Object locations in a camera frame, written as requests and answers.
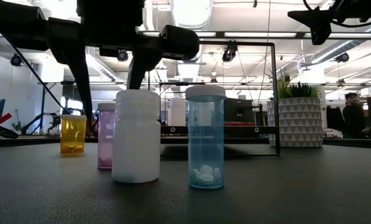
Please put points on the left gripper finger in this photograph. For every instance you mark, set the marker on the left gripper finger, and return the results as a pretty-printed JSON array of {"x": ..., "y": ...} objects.
[
  {"x": 76, "y": 77},
  {"x": 139, "y": 68}
]

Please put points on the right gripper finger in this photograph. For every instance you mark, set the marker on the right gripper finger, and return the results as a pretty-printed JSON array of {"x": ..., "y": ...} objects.
[{"x": 319, "y": 25}]

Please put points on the orange pill bottle white cap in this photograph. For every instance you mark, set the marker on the orange pill bottle white cap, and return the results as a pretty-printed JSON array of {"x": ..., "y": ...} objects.
[{"x": 73, "y": 137}]

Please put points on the pink vial white cap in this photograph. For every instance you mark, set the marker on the pink vial white cap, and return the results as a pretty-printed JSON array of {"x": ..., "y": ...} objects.
[{"x": 106, "y": 140}]

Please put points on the large white plastic bottle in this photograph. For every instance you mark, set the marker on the large white plastic bottle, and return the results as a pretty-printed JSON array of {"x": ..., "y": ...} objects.
[{"x": 135, "y": 140}]

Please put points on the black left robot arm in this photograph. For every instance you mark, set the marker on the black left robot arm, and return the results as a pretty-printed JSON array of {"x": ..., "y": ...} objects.
[{"x": 14, "y": 28}]

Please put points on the black ceiling spotlight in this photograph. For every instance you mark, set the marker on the black ceiling spotlight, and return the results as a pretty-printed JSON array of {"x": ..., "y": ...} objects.
[
  {"x": 342, "y": 57},
  {"x": 16, "y": 59},
  {"x": 229, "y": 53}
]

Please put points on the white cylindrical container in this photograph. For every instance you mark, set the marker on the white cylindrical container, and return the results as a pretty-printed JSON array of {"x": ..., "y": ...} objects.
[{"x": 177, "y": 113}]

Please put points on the potted succulent patterned pot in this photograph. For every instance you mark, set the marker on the potted succulent patterned pot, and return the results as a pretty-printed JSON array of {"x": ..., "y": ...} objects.
[{"x": 297, "y": 124}]

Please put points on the person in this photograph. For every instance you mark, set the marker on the person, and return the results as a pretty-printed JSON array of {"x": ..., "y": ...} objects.
[{"x": 353, "y": 121}]

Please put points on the blue vial with white pills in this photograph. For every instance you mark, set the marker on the blue vial with white pills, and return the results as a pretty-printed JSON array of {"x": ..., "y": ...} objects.
[{"x": 205, "y": 146}]

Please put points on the black equipment case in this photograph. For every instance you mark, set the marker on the black equipment case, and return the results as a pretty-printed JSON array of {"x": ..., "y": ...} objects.
[{"x": 239, "y": 111}]

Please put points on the black table mat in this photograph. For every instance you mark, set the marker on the black table mat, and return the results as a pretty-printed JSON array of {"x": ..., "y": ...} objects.
[{"x": 266, "y": 193}]

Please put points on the black clamp bracket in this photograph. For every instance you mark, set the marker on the black clamp bracket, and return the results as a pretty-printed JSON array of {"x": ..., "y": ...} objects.
[{"x": 2, "y": 132}]

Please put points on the wooden shelf black metal frame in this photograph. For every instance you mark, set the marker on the wooden shelf black metal frame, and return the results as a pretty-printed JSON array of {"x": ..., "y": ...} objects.
[{"x": 275, "y": 109}]

